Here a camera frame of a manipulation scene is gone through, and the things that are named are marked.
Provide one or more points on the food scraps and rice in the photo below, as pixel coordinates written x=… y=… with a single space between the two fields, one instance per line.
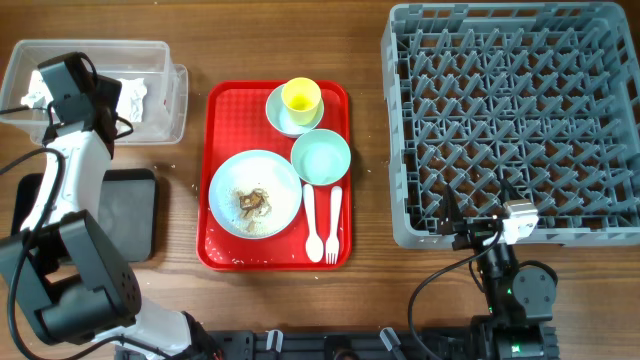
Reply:
x=253 y=212

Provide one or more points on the clear plastic bin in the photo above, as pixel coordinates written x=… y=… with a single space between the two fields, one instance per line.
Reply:
x=165 y=105

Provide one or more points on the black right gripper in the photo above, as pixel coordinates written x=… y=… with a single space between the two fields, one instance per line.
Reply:
x=473 y=232

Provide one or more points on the black waste tray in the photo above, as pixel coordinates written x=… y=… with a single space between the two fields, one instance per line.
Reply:
x=122 y=230

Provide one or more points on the small light blue saucer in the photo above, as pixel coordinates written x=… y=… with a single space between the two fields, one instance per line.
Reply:
x=278 y=116

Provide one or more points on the grey dishwasher rack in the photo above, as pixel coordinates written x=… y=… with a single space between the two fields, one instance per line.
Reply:
x=544 y=96

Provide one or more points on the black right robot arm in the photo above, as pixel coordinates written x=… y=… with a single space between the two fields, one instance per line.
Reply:
x=520 y=295

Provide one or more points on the white plastic spoon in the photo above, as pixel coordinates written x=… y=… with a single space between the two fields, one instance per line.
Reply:
x=314 y=246

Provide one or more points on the large light blue plate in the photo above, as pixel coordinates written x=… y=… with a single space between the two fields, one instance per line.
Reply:
x=255 y=168

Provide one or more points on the yellow plastic cup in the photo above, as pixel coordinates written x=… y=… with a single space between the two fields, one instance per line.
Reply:
x=301 y=97

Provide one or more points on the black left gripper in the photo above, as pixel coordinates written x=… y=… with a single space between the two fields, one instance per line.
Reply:
x=108 y=88

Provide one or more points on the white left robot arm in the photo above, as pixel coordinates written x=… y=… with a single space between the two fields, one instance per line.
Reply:
x=63 y=271

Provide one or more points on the white plastic fork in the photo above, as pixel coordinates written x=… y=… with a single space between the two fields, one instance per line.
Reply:
x=332 y=244

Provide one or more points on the light green bowl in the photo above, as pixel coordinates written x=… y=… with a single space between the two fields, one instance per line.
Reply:
x=321 y=157

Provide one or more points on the white napkin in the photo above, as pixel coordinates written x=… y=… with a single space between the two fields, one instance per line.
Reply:
x=38 y=95
x=131 y=100

